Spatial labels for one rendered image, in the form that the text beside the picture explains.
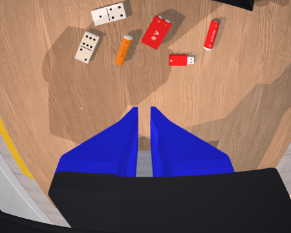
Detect orange aa battery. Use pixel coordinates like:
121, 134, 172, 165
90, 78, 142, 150
115, 35, 133, 65

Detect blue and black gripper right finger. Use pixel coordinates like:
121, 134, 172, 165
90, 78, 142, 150
150, 106, 234, 177

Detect white domino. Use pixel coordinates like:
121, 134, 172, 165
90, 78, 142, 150
75, 31, 100, 63
91, 3, 126, 26

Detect red aa battery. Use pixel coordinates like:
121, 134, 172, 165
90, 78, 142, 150
204, 21, 219, 50

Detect black rack of bins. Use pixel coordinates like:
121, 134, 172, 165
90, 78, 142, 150
212, 0, 255, 11

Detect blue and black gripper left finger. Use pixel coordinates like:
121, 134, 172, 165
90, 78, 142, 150
55, 107, 138, 177

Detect red usb stick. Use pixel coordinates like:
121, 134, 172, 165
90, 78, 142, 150
169, 54, 194, 66

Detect red 9 v battery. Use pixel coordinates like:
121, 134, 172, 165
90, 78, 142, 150
142, 16, 172, 50

